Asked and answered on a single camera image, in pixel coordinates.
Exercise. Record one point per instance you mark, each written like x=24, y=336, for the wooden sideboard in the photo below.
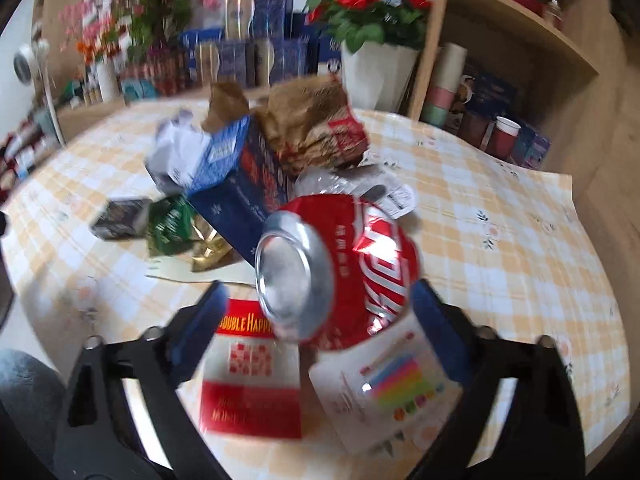
x=85, y=115

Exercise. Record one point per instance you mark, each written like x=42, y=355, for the row of small dropper bottles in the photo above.
x=86, y=91

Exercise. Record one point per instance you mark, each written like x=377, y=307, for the black tissue packet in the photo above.
x=120, y=217

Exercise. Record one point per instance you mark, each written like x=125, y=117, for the red paper cup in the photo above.
x=502, y=137

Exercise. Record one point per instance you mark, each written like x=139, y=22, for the dark blue carton box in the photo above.
x=240, y=195

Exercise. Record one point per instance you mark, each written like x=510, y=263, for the red white cigarette packet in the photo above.
x=250, y=410

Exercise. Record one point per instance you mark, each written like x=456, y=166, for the small light blue box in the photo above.
x=532, y=147

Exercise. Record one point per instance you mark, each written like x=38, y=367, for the yellow checked tablecloth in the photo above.
x=500, y=260

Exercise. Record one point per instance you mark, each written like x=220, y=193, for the white plastic wrapper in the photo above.
x=172, y=145

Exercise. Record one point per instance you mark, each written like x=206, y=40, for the striped gift box with teal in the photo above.
x=160, y=72

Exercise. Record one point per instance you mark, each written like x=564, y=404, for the person's grey fleece trousers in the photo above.
x=25, y=390

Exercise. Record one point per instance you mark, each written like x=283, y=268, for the green gold foil wrapper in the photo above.
x=170, y=225

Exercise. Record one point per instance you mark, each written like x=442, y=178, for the small glass bottle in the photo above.
x=553, y=12

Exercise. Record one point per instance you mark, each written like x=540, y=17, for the clear plastic wrapper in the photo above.
x=390, y=192

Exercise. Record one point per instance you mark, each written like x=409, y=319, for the white angular vase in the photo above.
x=375, y=75

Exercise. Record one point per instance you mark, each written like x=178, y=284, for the pink blossom arrangement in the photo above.
x=135, y=10

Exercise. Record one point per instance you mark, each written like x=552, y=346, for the torn brown paper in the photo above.
x=225, y=102

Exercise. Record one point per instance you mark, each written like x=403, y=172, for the gold blue gift box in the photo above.
x=260, y=15
x=220, y=62
x=280, y=60

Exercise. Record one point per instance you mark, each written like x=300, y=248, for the pile of red white packets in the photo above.
x=20, y=152

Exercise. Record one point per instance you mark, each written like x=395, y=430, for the white ribbed vase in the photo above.
x=106, y=82

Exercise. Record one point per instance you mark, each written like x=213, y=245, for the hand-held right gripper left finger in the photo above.
x=197, y=332

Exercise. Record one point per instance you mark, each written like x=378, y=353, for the white printed snack pouch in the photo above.
x=360, y=410

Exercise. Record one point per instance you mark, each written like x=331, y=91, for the wooden shelf unit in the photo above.
x=500, y=15

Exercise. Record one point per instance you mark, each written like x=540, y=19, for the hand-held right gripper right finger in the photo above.
x=442, y=332

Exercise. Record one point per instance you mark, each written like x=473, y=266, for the crushed red soda can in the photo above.
x=380, y=260

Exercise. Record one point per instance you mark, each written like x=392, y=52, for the brown paper bag red print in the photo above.
x=310, y=110

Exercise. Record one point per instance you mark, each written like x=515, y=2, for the dark blue picture box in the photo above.
x=492, y=92

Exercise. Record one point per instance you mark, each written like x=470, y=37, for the brown cup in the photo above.
x=472, y=129

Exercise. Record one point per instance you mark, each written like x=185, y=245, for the blue white carton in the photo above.
x=327, y=57

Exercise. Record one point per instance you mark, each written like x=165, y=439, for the stack of pastel cups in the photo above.
x=442, y=85

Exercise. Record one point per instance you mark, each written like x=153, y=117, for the white standing fan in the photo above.
x=25, y=62

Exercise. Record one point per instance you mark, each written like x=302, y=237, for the orange flowers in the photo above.
x=90, y=52

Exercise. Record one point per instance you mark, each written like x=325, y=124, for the blue flat box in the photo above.
x=200, y=37

